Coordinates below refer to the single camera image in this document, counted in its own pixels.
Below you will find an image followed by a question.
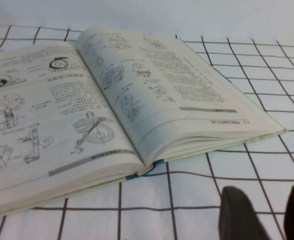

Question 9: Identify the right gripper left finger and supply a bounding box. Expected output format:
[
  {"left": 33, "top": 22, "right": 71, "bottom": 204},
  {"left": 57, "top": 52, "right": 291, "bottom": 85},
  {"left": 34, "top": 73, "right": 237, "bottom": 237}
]
[{"left": 217, "top": 185, "right": 267, "bottom": 240}]

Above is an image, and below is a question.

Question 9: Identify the yellowed technical diagram book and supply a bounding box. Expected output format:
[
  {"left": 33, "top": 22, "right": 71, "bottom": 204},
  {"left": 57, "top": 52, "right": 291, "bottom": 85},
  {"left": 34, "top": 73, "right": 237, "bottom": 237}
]
[{"left": 0, "top": 26, "right": 290, "bottom": 221}]

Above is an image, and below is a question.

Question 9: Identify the white black-grid tablecloth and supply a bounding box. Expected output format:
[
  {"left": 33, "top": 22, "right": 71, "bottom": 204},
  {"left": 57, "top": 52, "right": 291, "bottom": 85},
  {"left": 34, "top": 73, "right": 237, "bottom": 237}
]
[{"left": 0, "top": 23, "right": 294, "bottom": 240}]

